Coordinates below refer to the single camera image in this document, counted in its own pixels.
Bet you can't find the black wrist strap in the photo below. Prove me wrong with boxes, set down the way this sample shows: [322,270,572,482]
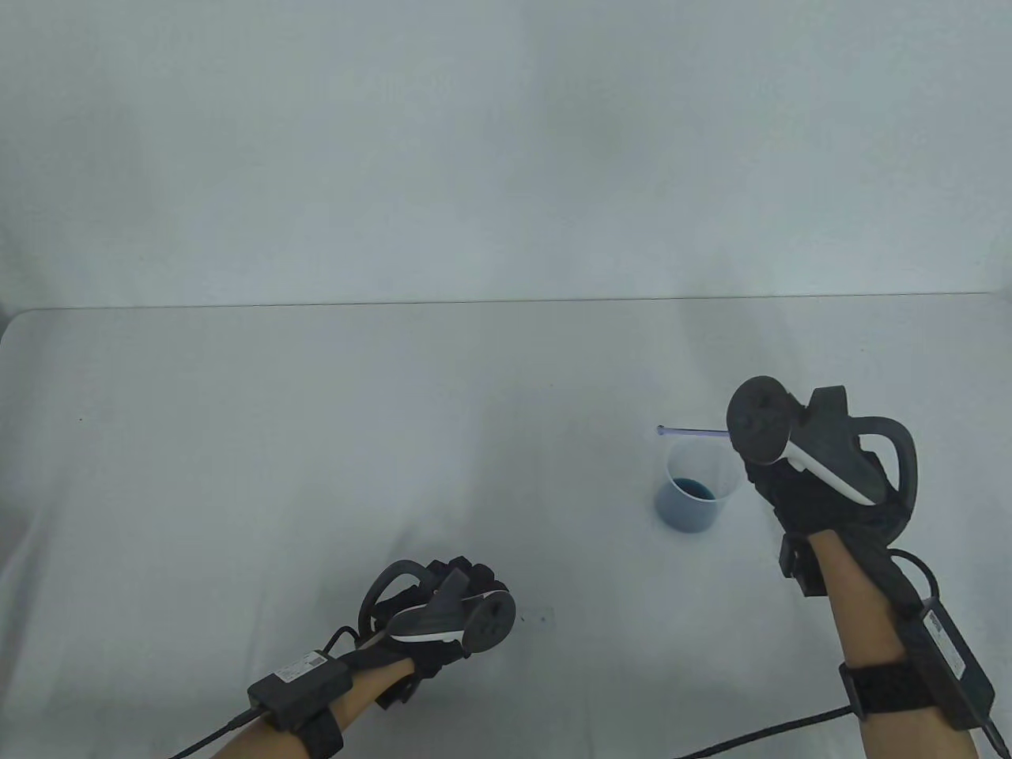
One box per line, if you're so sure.
[300,708,345,759]
[840,660,950,724]

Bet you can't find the person's left forearm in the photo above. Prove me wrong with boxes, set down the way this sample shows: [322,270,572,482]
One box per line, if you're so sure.
[210,660,416,759]

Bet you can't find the black right wrist strap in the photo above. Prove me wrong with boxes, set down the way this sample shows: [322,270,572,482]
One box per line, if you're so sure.
[840,660,950,724]

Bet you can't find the clear cup of blue dye solution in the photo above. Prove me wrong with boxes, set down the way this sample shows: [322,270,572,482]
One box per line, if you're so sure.
[655,439,740,534]

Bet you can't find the grey left hand controller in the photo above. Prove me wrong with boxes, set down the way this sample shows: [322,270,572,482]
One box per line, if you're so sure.
[358,560,517,655]

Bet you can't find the black left wrist sensor box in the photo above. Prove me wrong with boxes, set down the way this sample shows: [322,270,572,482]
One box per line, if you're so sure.
[247,648,353,728]

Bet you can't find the person's left hand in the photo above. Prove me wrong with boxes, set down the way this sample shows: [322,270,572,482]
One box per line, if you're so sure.
[348,558,515,681]

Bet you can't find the small black right glove module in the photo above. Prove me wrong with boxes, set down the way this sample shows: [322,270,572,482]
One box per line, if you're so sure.
[779,534,827,598]

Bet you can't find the small black glove module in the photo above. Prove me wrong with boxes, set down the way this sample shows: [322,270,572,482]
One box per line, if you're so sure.
[376,672,420,708]
[779,534,827,598]

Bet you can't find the grey hand controller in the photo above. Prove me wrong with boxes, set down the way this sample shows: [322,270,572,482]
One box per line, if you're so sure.
[358,560,517,655]
[726,376,919,523]

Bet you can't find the person's right forearm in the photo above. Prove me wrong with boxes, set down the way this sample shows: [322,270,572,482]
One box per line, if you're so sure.
[806,530,981,759]

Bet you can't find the black wrist sensor box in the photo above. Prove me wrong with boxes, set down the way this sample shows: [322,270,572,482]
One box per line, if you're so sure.
[901,597,997,732]
[247,648,353,728]

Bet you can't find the black left sensor box cable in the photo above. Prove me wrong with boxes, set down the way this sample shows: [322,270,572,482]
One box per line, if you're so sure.
[166,708,266,759]

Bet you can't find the grey right hand controller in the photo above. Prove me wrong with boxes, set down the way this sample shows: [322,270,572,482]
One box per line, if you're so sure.
[726,376,919,523]

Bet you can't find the black right glove cable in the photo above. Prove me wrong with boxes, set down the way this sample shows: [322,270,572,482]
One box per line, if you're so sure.
[889,548,942,610]

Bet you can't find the black left wrist strap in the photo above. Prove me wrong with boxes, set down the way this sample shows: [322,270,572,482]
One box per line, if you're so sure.
[300,708,345,759]

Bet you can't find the black right wrist sensor box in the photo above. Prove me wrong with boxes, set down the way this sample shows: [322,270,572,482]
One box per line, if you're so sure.
[901,597,997,732]

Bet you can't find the person's right hand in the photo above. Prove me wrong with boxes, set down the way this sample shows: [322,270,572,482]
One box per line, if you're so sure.
[747,451,910,554]

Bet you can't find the small black left glove module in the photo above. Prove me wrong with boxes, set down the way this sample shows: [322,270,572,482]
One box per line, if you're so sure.
[376,672,420,708]

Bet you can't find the long black cable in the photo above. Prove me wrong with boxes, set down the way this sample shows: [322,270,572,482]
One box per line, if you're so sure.
[684,706,855,759]

